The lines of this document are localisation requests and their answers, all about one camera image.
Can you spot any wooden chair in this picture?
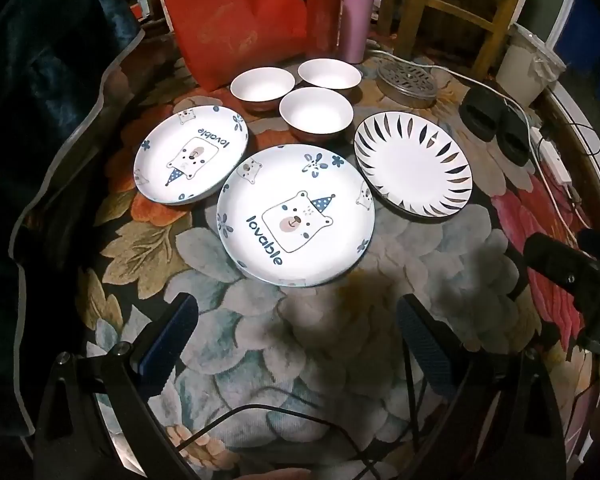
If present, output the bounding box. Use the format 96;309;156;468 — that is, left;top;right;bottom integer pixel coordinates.
377;0;523;81

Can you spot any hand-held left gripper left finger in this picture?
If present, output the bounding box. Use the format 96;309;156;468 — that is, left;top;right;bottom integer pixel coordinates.
32;292;201;480

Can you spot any red thermos bottle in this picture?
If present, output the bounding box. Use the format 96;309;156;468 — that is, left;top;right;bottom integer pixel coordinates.
306;0;345;58

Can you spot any black slipper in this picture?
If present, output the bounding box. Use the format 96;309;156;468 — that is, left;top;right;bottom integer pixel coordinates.
497;105;533;166
460;86;506;142

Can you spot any pink thermos bottle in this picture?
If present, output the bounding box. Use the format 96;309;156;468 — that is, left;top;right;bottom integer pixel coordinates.
337;0;377;64

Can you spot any thin black cable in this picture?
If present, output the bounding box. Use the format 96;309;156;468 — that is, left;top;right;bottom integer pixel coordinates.
172;350;431;480

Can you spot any white plastic bucket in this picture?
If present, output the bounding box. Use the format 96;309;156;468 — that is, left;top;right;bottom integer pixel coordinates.
495;25;566;107

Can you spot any white bowl brown outside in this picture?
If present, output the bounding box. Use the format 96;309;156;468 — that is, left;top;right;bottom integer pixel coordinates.
279;87;354;145
230;67;297;115
298;58;363;102

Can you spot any white power strip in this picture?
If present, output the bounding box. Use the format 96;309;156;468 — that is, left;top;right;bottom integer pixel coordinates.
530;127;571;186

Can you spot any red paper bag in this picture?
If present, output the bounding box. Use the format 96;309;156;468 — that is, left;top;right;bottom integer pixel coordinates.
152;0;308;92

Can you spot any small bear print plate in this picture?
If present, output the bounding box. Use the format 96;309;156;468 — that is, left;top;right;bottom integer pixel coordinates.
132;106;251;207

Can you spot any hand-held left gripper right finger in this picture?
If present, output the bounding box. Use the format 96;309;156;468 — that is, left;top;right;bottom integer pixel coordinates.
396;294;568;480

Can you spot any floral blanket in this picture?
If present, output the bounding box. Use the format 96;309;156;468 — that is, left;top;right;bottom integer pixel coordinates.
75;30;600;480

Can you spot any black striped white plate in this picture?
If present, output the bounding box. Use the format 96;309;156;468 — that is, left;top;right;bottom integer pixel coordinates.
353;111;474;220

